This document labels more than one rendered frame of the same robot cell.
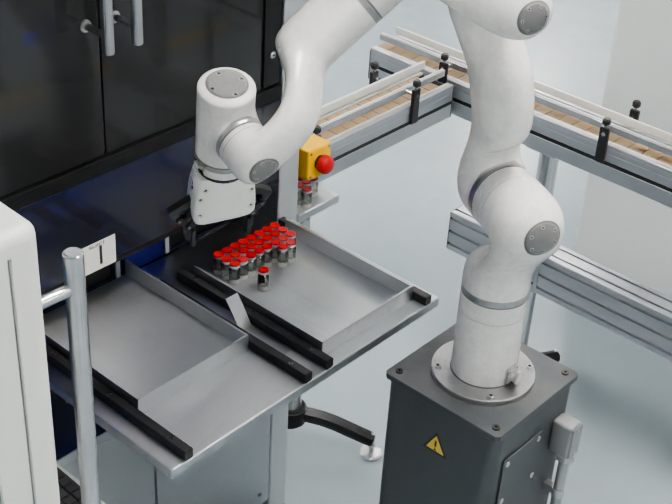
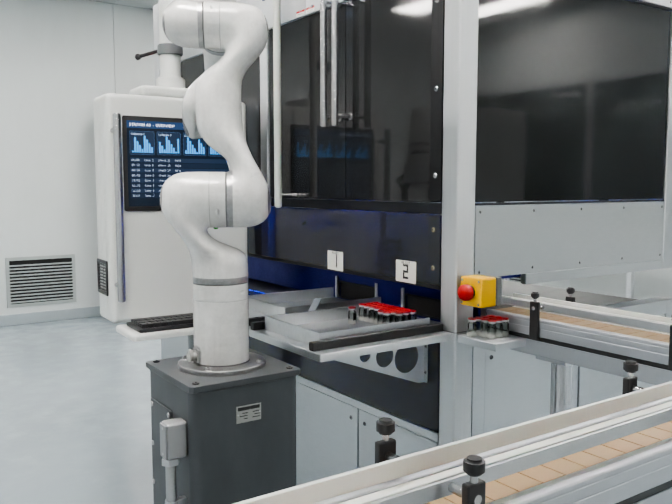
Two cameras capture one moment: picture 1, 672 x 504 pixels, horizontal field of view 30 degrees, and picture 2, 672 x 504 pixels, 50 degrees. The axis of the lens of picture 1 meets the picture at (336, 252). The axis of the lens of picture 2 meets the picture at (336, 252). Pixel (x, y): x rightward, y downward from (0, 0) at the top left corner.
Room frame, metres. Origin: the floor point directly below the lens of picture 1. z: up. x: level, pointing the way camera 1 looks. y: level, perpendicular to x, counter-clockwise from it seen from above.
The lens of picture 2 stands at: (2.47, -1.70, 1.26)
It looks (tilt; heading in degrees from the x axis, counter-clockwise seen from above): 5 degrees down; 105
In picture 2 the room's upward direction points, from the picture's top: straight up
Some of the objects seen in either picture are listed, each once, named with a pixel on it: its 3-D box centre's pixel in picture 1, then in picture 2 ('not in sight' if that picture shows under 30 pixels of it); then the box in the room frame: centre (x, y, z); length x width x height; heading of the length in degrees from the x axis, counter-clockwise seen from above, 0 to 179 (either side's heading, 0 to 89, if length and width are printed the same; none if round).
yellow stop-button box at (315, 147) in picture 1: (307, 156); (480, 290); (2.35, 0.07, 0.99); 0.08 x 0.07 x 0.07; 50
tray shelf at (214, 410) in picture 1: (226, 322); (322, 322); (1.91, 0.20, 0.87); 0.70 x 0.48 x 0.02; 140
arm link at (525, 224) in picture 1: (512, 241); (204, 227); (1.79, -0.30, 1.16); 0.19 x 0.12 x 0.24; 23
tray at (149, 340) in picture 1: (131, 331); (311, 302); (1.83, 0.36, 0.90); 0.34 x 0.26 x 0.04; 50
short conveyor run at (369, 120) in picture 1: (345, 122); (616, 333); (2.66, 0.00, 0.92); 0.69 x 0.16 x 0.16; 140
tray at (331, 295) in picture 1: (303, 283); (346, 323); (2.02, 0.06, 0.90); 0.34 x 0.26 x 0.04; 50
